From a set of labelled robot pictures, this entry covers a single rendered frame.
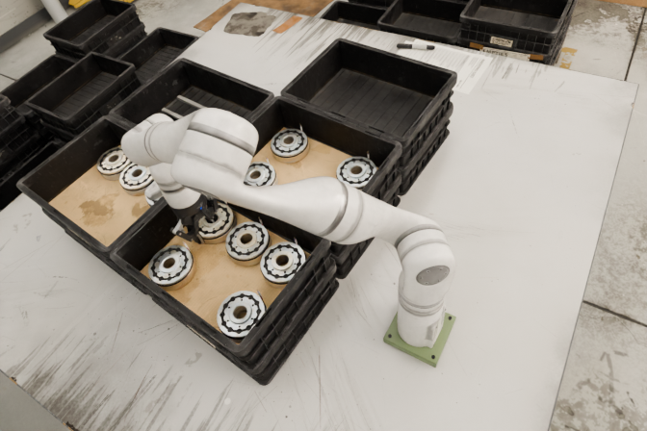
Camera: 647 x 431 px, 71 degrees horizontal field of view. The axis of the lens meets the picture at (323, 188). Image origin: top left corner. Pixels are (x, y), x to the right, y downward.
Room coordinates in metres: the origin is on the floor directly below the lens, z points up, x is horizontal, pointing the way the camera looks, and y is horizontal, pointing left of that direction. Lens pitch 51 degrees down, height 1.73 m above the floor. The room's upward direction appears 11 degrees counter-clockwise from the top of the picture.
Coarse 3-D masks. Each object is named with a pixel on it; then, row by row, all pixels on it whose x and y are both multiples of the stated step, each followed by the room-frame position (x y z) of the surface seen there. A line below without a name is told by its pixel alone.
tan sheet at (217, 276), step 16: (176, 240) 0.67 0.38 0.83; (272, 240) 0.61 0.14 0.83; (208, 256) 0.60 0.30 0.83; (224, 256) 0.59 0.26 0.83; (144, 272) 0.59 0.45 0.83; (208, 272) 0.56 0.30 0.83; (224, 272) 0.55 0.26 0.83; (240, 272) 0.54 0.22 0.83; (256, 272) 0.53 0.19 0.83; (192, 288) 0.52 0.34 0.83; (208, 288) 0.52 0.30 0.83; (224, 288) 0.51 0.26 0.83; (240, 288) 0.50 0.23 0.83; (256, 288) 0.49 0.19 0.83; (272, 288) 0.48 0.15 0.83; (192, 304) 0.48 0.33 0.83; (208, 304) 0.48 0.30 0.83; (208, 320) 0.44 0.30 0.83
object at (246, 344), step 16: (160, 208) 0.69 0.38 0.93; (144, 224) 0.65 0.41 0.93; (128, 240) 0.62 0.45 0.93; (112, 256) 0.58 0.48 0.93; (320, 256) 0.49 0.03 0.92; (128, 272) 0.54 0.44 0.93; (304, 272) 0.45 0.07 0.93; (160, 288) 0.48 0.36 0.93; (288, 288) 0.42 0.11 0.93; (176, 304) 0.44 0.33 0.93; (272, 304) 0.40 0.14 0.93; (192, 320) 0.40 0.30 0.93; (272, 320) 0.37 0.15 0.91; (224, 336) 0.35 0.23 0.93; (256, 336) 0.34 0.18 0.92; (240, 352) 0.32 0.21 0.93
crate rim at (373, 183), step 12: (276, 96) 1.00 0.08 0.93; (264, 108) 0.97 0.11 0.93; (300, 108) 0.94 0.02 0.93; (312, 108) 0.93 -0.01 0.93; (252, 120) 0.93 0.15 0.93; (336, 120) 0.86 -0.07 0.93; (360, 132) 0.81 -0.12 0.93; (372, 132) 0.80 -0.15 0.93; (396, 144) 0.74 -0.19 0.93; (396, 156) 0.71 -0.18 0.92; (384, 168) 0.67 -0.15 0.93; (372, 180) 0.65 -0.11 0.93
